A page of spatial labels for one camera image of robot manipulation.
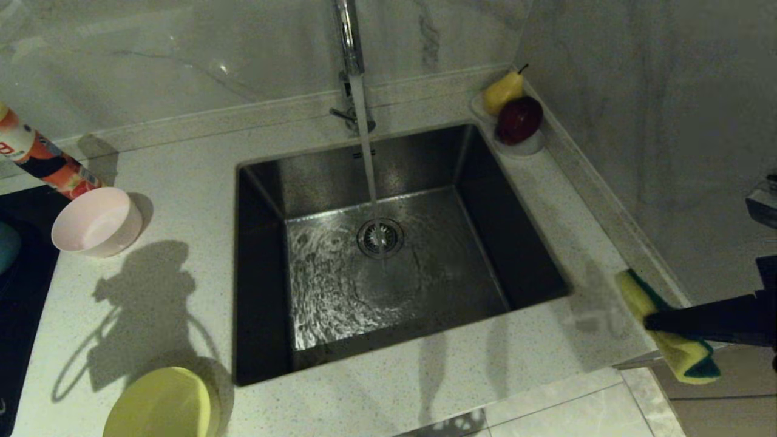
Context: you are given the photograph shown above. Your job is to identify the green and yellow sponge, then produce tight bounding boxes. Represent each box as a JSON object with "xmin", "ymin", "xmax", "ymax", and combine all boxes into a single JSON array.
[{"xmin": 614, "ymin": 268, "xmax": 722, "ymax": 385}]

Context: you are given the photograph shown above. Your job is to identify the yellow plastic bowl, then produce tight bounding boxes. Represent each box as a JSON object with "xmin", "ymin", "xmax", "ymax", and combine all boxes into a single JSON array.
[{"xmin": 103, "ymin": 366, "xmax": 221, "ymax": 437}]

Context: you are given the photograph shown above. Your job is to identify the pink plastic bowl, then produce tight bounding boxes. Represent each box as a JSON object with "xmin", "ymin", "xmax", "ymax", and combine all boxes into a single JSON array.
[{"xmin": 51, "ymin": 186, "xmax": 144, "ymax": 259}]

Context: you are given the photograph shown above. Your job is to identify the orange detergent bottle yellow cap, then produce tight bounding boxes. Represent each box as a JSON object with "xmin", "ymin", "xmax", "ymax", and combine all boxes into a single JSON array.
[{"xmin": 0, "ymin": 103, "xmax": 105, "ymax": 202}]

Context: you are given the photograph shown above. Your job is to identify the blue plastic bowl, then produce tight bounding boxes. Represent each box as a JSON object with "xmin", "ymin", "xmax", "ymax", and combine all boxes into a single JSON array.
[{"xmin": 0, "ymin": 221, "xmax": 22, "ymax": 274}]

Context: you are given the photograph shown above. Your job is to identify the stainless steel sink basin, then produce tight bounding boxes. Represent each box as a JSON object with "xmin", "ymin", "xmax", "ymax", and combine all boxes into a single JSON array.
[{"xmin": 232, "ymin": 123, "xmax": 574, "ymax": 387}]

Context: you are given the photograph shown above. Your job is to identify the chrome sink faucet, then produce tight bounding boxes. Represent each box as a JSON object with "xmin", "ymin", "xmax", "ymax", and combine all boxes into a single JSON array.
[{"xmin": 330, "ymin": 0, "xmax": 377, "ymax": 135}]

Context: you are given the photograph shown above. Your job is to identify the beige wooden cabinet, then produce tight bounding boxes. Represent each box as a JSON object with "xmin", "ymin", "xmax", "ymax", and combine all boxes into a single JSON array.
[{"xmin": 610, "ymin": 346, "xmax": 777, "ymax": 437}]

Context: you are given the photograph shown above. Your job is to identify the small white dish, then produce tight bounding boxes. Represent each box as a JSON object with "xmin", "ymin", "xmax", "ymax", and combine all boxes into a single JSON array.
[{"xmin": 470, "ymin": 91, "xmax": 546, "ymax": 158}]

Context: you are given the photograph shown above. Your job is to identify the dark red apple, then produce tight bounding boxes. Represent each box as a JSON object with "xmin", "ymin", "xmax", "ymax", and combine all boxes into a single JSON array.
[{"xmin": 495, "ymin": 95, "xmax": 543, "ymax": 146}]

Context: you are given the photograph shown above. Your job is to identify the yellow pear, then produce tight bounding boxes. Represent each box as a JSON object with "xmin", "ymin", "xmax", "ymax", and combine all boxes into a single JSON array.
[{"xmin": 483, "ymin": 64, "xmax": 529, "ymax": 117}]

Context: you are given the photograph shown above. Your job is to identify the round metal drain strainer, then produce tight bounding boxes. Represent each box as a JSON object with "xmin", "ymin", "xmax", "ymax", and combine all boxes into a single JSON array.
[{"xmin": 356, "ymin": 218, "xmax": 405, "ymax": 260}]

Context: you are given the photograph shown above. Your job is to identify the black induction cooktop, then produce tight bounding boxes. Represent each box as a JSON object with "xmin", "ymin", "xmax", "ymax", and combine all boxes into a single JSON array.
[{"xmin": 0, "ymin": 185, "xmax": 63, "ymax": 437}]

